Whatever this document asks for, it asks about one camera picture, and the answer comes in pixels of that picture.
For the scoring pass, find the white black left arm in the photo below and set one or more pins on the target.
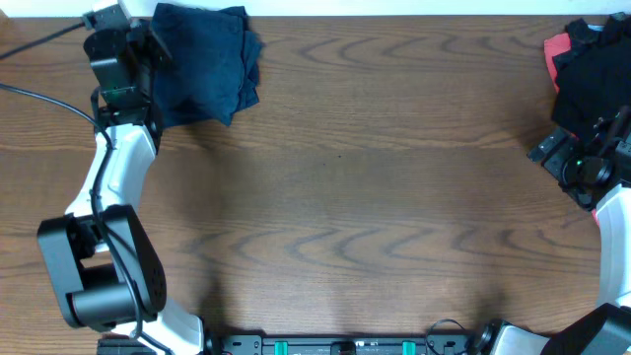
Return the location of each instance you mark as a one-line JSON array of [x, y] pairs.
[[104, 271]]

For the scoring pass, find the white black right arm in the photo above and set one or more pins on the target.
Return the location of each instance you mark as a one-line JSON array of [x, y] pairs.
[[605, 330]]

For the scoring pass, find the black garment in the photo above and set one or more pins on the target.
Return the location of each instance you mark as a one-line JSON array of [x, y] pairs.
[[600, 73]]

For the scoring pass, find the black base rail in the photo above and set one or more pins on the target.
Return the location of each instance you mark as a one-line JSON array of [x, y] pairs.
[[446, 344]]

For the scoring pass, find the folded dark blue shorts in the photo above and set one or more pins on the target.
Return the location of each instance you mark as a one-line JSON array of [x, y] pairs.
[[251, 51]]

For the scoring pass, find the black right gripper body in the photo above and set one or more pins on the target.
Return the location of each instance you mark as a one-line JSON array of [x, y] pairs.
[[609, 130]]

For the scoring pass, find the blue denim shorts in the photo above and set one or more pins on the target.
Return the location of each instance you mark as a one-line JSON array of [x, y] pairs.
[[207, 72]]

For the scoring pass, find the red garment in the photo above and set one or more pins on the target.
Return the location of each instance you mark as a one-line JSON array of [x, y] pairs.
[[574, 127]]

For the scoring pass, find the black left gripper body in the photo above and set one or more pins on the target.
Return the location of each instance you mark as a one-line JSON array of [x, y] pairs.
[[149, 37]]

